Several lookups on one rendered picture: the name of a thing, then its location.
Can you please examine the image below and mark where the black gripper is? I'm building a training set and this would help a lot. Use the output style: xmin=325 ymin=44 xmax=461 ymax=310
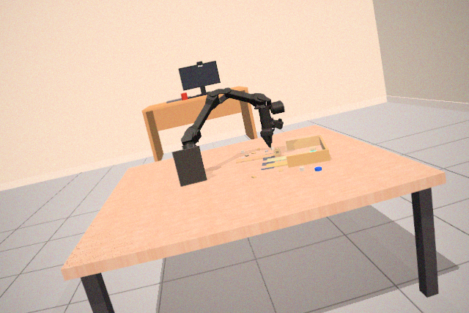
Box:
xmin=260 ymin=116 xmax=275 ymax=148

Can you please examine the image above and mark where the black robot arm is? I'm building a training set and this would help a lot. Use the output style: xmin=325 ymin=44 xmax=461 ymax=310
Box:
xmin=180 ymin=87 xmax=285 ymax=150

